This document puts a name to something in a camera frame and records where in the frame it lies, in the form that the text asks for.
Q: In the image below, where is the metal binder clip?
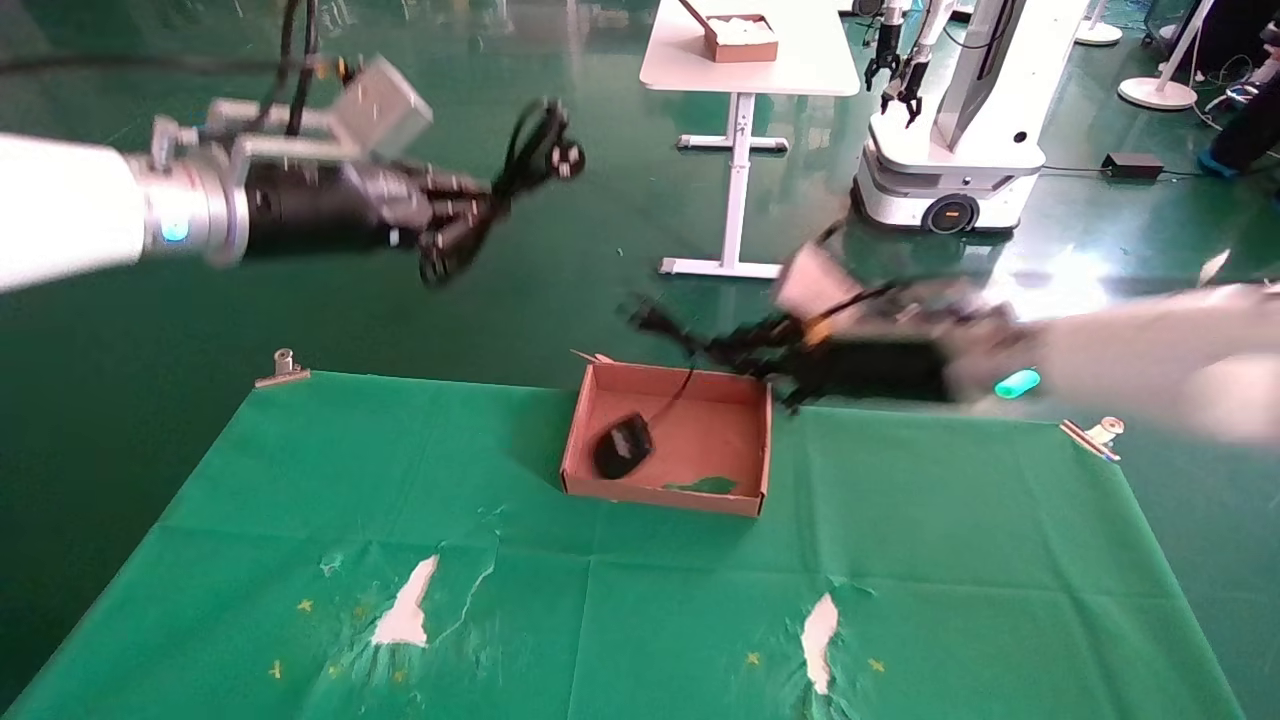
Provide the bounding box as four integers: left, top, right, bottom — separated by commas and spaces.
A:
252, 347, 312, 390
1059, 415, 1127, 464

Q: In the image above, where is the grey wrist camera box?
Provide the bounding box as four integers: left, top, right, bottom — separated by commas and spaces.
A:
774, 242, 867, 322
205, 54, 434, 167

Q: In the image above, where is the white round stand base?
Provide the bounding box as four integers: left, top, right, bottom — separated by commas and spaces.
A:
1074, 0, 1124, 48

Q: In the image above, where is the person with blue shoe covers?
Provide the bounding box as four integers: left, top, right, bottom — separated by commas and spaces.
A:
1195, 18, 1280, 183

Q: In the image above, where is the white standing fan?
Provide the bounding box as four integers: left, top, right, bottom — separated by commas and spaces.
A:
1116, 0, 1217, 112

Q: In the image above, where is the open brown cardboard box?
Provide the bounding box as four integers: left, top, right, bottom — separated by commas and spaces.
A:
559, 358, 774, 519

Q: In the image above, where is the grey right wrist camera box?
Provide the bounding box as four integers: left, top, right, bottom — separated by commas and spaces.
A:
774, 242, 867, 322

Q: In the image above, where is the small brown box with white contents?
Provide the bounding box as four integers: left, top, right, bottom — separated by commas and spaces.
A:
679, 0, 780, 65

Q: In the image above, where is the black gripper of background robot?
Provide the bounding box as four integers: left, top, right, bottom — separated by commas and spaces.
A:
893, 0, 953, 128
864, 0, 903, 94

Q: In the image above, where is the white pedestal table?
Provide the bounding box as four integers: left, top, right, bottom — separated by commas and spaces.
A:
638, 0, 862, 282

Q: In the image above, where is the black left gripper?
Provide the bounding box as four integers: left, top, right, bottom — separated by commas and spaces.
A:
240, 158, 498, 263

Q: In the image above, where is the black power cable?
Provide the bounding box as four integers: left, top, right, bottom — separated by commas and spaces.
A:
420, 96, 589, 291

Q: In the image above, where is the black power brick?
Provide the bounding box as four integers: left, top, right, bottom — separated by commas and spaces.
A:
1101, 151, 1167, 182

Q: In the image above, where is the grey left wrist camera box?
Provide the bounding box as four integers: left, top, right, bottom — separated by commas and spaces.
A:
205, 54, 434, 167

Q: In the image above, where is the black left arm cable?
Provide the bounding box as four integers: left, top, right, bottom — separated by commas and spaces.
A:
0, 0, 336, 137

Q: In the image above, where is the torn green table cloth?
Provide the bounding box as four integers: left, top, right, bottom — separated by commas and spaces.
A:
4, 370, 1247, 720

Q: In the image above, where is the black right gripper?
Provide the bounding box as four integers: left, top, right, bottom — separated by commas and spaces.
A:
626, 297, 963, 414

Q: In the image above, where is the white wheeled background robot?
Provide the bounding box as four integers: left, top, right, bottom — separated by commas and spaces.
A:
850, 0, 1093, 237

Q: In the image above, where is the black wired computer mouse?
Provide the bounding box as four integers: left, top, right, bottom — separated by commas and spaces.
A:
591, 360, 699, 482

